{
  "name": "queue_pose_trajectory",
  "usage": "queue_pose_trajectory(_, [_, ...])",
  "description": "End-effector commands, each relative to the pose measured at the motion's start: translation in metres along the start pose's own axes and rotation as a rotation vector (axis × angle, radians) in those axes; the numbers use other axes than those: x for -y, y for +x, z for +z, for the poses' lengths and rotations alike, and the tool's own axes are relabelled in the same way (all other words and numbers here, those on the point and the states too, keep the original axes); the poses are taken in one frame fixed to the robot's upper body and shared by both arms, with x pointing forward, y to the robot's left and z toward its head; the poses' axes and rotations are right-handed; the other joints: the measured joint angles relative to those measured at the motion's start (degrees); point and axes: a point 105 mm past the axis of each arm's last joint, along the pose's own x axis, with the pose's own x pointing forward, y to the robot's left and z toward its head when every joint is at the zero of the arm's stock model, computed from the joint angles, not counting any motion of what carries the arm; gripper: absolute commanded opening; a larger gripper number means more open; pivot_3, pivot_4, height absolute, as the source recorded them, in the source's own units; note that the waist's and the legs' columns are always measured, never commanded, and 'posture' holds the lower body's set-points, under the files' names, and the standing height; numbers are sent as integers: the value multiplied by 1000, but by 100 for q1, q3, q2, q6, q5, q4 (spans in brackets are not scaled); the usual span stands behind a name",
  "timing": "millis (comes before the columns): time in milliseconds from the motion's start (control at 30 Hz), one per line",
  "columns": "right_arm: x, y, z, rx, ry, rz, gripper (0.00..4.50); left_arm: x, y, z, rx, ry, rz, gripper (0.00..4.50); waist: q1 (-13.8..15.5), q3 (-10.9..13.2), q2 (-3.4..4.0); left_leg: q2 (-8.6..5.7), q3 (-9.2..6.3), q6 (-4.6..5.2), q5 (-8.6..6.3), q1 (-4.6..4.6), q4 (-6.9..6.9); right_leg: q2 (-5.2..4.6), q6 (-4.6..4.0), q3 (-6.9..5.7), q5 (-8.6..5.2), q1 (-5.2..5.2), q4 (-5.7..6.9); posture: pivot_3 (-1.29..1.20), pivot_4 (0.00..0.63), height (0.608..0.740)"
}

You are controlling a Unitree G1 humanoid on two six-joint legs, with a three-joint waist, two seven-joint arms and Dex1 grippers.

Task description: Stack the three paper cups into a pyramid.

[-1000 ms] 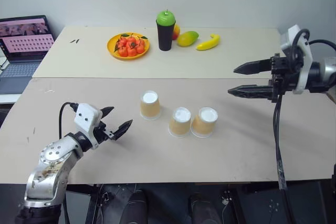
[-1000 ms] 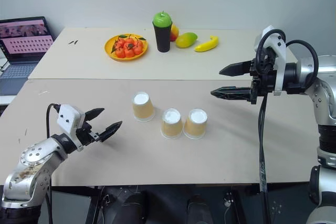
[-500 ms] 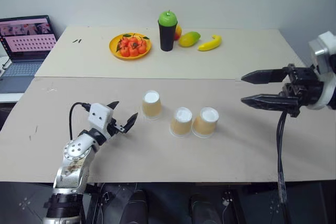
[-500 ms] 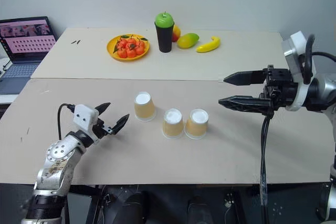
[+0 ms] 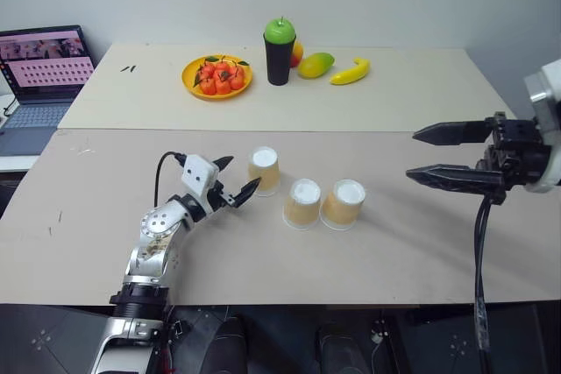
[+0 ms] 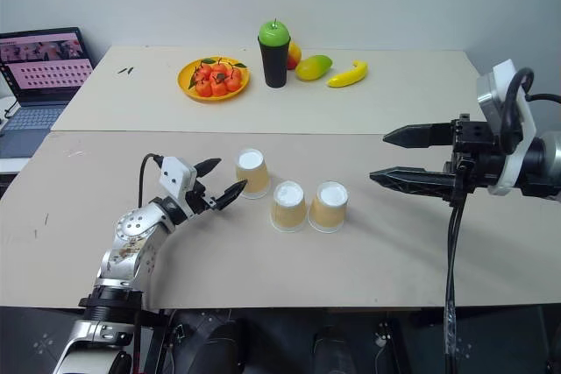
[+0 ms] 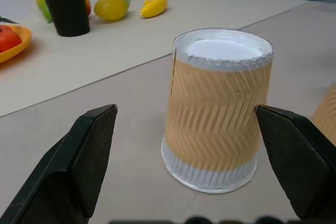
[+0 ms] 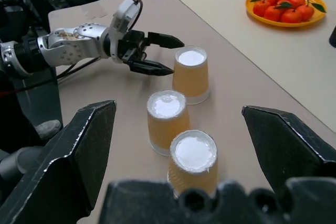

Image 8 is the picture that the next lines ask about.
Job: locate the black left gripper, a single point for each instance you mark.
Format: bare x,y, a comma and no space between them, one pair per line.
132,44

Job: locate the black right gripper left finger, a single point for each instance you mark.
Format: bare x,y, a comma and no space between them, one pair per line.
60,171

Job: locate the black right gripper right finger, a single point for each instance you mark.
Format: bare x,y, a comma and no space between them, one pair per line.
283,145

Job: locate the orange paper cup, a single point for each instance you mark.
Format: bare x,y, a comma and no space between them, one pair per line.
193,174
168,127
191,77

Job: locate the grey robot body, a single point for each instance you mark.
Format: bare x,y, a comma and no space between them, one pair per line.
18,162

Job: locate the grey rounded object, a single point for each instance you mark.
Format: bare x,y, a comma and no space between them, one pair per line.
48,128

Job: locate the dark object at table edge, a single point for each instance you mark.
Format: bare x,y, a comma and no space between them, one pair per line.
333,37

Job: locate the orange plastic plate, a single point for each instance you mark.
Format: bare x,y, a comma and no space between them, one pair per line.
319,16

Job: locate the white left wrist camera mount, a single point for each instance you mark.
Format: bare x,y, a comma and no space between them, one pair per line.
123,15

